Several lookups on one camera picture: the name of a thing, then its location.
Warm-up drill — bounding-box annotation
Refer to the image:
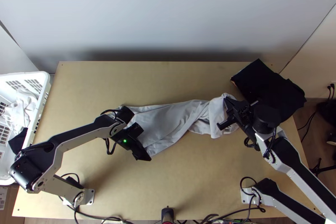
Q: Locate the grey t-shirt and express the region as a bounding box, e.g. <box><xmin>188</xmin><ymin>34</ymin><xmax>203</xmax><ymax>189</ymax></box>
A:
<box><xmin>116</xmin><ymin>92</ymin><xmax>241</xmax><ymax>156</ymax></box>

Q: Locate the pile of folded clothes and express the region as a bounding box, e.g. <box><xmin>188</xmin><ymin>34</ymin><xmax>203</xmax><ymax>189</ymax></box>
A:
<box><xmin>230</xmin><ymin>58</ymin><xmax>307</xmax><ymax>125</ymax></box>

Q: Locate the black tripod stand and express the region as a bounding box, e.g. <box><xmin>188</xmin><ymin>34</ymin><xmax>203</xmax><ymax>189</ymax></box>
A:
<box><xmin>310</xmin><ymin>158</ymin><xmax>336</xmax><ymax>178</ymax></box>

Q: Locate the black garment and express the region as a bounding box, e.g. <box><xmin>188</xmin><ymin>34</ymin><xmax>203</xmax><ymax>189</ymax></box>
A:
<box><xmin>8</xmin><ymin>127</ymin><xmax>29</xmax><ymax>155</ymax></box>

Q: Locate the white garment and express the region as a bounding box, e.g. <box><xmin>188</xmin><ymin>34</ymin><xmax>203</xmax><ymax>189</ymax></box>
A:
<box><xmin>2</xmin><ymin>88</ymin><xmax>40</xmax><ymax>135</ymax></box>

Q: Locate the white laundry basket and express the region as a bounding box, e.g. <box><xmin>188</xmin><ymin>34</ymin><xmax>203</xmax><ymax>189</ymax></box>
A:
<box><xmin>0</xmin><ymin>71</ymin><xmax>52</xmax><ymax>186</ymax></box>

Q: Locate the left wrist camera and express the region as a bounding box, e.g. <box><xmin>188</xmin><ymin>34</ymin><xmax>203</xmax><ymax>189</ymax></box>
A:
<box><xmin>127</xmin><ymin>123</ymin><xmax>144</xmax><ymax>137</ymax></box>

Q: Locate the black cable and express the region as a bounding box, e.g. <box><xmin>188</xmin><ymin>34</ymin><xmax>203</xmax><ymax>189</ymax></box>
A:
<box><xmin>297</xmin><ymin>111</ymin><xmax>318</xmax><ymax>140</ymax></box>
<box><xmin>60</xmin><ymin>172</ymin><xmax>81</xmax><ymax>190</ymax></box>
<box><xmin>101</xmin><ymin>108</ymin><xmax>119</xmax><ymax>155</ymax></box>
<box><xmin>244</xmin><ymin>126</ymin><xmax>279</xmax><ymax>160</ymax></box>
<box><xmin>240</xmin><ymin>177</ymin><xmax>266</xmax><ymax>213</ymax></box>
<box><xmin>67</xmin><ymin>204</ymin><xmax>126</xmax><ymax>224</ymax></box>

